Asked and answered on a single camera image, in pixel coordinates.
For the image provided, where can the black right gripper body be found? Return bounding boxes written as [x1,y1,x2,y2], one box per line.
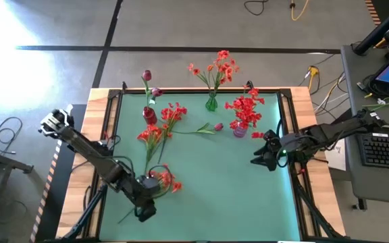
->
[263,129,296,171]

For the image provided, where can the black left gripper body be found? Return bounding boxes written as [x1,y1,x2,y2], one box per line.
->
[126,175,163,223]

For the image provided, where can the purple glass vase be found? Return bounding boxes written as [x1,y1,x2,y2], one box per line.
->
[232,124,249,138]

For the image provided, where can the orange artificial flower bunch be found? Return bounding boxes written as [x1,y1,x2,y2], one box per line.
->
[117,163,184,224]
[136,124,164,175]

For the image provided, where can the sparse orange flower bunch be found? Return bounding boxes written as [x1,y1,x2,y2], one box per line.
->
[186,49,241,102]

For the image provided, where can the dark red tulip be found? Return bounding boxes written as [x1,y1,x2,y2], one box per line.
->
[140,70,153,111]

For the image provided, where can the green glass vase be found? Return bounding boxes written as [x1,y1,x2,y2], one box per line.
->
[205,92,219,112]

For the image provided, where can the red glass vase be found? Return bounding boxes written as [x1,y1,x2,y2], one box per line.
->
[142,106,158,126]

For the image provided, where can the white paper sheet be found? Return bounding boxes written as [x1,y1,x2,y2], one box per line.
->
[324,140,347,171]

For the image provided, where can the green table mat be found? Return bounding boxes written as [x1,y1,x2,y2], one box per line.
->
[99,92,301,242]

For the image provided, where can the black floor mat striped edge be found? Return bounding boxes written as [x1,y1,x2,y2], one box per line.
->
[28,103,90,243]

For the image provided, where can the grey monitor desk top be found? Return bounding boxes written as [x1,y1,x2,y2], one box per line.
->
[340,42,389,128]

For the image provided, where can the grey keyboard tray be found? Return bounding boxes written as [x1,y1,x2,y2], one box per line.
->
[342,121,389,206]

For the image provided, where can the spare green flower stems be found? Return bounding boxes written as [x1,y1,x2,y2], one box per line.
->
[361,91,389,113]

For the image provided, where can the black monitor pole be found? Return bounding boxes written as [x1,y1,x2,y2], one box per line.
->
[352,0,389,57]

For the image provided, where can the black metal stand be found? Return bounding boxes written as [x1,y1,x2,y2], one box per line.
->
[0,136,35,243]

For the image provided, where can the striped hazard tape strip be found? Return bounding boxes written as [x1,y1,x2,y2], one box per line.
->
[364,0,383,27]

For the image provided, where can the white cables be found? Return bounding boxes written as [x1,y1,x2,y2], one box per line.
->
[312,72,349,115]

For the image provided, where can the yellow plug with cable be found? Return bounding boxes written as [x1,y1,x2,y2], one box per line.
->
[307,65,320,94]

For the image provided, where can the black aluminium table frame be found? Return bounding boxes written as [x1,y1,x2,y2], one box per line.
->
[59,80,347,243]

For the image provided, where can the black desk cable coil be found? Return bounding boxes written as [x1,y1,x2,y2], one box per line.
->
[358,72,389,99]

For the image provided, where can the yellow floor cable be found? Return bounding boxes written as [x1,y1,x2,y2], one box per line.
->
[289,0,312,22]

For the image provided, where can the black coiled floor cable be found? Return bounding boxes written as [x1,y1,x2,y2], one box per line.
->
[0,116,24,155]

